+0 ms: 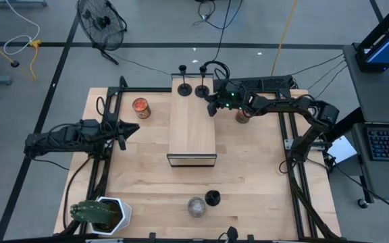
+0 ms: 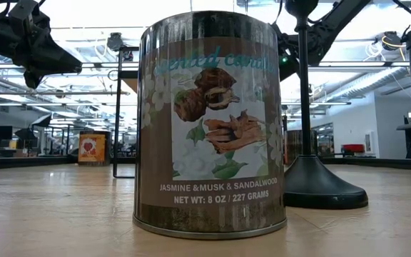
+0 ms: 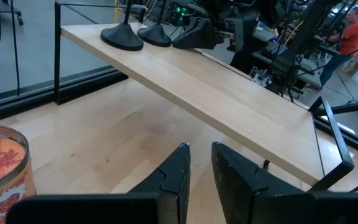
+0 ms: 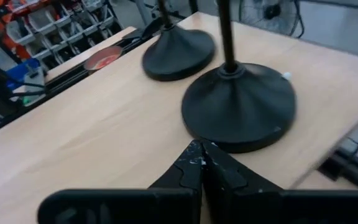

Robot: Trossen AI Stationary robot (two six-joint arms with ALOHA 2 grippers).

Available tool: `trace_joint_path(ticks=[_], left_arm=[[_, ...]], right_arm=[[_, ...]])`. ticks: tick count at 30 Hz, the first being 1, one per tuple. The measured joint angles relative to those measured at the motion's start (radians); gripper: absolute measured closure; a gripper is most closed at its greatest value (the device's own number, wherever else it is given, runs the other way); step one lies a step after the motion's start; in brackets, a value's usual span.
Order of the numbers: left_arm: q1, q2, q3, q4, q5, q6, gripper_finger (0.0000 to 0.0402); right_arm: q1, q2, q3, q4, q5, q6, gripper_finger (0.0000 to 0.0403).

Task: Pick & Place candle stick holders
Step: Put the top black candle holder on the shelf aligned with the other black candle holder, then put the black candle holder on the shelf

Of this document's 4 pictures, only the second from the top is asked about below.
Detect black candlestick holder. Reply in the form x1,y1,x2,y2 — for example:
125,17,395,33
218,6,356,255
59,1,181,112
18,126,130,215
283,0,370,211

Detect apple heart label candle tin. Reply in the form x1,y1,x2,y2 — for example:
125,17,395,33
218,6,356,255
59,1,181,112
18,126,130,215
78,130,112,166

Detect black aluminium frame rail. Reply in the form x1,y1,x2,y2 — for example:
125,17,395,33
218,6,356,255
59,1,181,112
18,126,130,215
0,156,136,171
319,156,411,172

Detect red background object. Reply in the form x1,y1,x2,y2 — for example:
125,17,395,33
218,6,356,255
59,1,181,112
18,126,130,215
340,143,366,155

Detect rustic candle tin orange wax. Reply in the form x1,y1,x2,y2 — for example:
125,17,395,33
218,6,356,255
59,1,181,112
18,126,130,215
284,128,319,167

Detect black softbox lamp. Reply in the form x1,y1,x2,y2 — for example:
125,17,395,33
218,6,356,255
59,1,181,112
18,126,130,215
14,114,53,141

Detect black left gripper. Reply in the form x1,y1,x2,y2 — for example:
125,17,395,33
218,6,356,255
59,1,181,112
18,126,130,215
0,0,83,90

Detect jasmine sandalwood candle tin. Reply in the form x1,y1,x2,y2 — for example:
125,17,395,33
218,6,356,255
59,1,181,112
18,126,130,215
132,10,288,240

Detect black overhead camera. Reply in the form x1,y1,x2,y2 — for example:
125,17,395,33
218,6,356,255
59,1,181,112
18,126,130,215
106,31,125,53

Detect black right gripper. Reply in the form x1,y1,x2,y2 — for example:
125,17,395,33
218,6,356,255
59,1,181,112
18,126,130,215
273,23,301,83

